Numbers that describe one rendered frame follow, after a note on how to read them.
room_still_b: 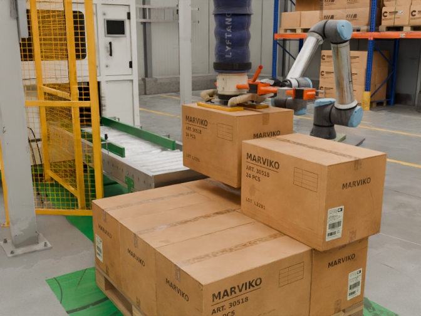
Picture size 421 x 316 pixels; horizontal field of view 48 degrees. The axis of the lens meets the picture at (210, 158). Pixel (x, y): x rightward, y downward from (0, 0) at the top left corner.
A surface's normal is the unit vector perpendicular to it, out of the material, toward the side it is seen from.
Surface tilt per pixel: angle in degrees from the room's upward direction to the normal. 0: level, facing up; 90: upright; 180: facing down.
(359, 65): 93
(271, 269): 90
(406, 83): 90
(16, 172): 90
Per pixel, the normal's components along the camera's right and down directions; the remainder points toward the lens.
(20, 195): 0.56, 0.20
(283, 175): -0.83, 0.13
